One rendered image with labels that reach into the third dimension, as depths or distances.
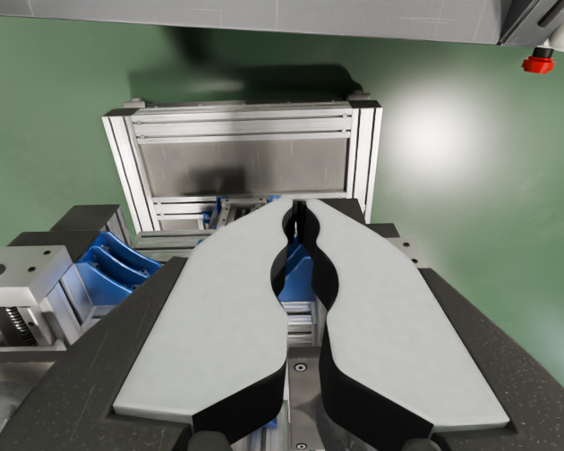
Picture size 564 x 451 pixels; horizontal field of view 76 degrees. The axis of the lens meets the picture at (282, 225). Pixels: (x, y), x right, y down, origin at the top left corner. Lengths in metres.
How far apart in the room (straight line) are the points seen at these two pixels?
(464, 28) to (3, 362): 0.64
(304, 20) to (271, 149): 0.85
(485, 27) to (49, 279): 0.58
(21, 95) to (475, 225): 1.84
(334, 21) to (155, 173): 1.01
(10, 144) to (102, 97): 0.44
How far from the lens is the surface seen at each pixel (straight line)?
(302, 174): 1.23
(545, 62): 0.61
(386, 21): 0.38
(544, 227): 1.93
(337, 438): 0.51
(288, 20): 0.37
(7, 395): 0.62
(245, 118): 1.16
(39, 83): 1.60
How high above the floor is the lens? 1.32
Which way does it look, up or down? 57 degrees down
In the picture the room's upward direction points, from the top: 179 degrees counter-clockwise
